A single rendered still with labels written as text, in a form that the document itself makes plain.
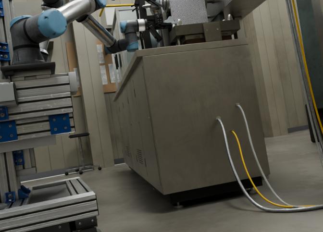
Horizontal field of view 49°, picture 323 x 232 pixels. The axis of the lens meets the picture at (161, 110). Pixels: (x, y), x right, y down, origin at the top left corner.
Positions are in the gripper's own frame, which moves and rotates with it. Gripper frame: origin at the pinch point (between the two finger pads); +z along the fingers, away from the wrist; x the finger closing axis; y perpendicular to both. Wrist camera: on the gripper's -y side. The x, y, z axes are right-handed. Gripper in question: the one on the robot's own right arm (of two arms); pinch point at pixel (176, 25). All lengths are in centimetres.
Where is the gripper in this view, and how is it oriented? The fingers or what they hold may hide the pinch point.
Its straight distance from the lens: 233.7
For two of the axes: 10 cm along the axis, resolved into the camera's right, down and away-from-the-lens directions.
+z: 9.7, -1.4, 1.9
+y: -1.5, -9.9, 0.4
